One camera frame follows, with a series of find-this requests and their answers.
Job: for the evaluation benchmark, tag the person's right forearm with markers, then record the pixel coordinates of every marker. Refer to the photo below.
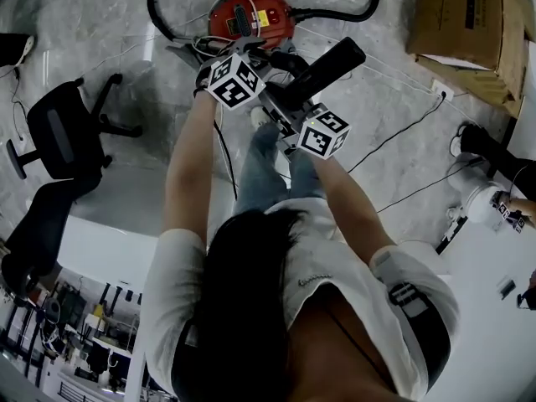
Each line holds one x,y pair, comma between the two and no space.
347,207

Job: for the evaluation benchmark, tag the white round appliance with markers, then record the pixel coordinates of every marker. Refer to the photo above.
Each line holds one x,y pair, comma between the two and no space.
477,191

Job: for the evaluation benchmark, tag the grey floor brush head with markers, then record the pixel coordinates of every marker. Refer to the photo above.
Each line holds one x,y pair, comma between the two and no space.
184,57

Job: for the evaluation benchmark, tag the red canister vacuum cleaner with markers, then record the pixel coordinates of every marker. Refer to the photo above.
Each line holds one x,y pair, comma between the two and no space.
247,17

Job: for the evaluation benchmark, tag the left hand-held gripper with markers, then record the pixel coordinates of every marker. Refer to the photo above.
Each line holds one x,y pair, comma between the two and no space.
234,82

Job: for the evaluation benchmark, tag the person's left forearm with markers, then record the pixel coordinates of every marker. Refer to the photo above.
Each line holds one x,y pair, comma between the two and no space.
188,161

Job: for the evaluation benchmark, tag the black vacuum wand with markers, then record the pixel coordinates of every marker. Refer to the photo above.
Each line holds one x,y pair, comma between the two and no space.
326,69

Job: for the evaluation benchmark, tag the black wristband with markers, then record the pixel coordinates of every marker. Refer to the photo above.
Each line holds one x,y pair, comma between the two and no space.
201,91

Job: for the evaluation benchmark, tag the black vacuum nozzle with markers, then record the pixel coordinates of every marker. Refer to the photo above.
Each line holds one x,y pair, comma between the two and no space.
289,60

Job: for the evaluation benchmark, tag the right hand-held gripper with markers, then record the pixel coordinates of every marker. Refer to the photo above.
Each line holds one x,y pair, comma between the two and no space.
322,134

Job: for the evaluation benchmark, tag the large brown cardboard box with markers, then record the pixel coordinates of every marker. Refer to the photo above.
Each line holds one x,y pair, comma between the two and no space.
456,15

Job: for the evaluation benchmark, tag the person's left jeans leg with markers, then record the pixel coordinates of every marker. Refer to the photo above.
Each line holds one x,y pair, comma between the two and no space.
259,170

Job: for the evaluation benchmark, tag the white wall socket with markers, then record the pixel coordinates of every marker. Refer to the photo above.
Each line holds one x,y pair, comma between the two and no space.
442,89

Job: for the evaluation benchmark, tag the small black device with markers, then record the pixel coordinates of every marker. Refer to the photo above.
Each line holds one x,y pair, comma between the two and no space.
506,289

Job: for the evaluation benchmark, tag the person's white shoe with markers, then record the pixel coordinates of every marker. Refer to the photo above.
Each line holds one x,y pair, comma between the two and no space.
259,116
455,145

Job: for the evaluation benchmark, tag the black and white shoe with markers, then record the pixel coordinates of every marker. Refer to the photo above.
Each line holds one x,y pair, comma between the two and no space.
14,48

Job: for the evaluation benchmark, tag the flattened brown cardboard box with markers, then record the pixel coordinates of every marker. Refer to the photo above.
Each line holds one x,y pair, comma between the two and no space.
477,80

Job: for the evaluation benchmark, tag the person's white shirt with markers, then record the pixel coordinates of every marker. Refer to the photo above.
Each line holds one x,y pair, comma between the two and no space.
335,258

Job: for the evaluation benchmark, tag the person's jeans leg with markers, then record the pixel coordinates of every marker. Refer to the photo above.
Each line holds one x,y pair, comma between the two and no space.
259,170
305,178

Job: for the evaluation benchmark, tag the person's right jeans leg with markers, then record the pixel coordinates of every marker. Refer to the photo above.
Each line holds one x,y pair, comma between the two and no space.
305,178

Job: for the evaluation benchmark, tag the cluttered equipment rack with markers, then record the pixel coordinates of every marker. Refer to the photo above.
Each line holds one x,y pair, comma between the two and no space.
71,333

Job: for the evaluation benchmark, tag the black office chair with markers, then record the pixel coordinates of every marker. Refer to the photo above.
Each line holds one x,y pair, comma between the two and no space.
63,136

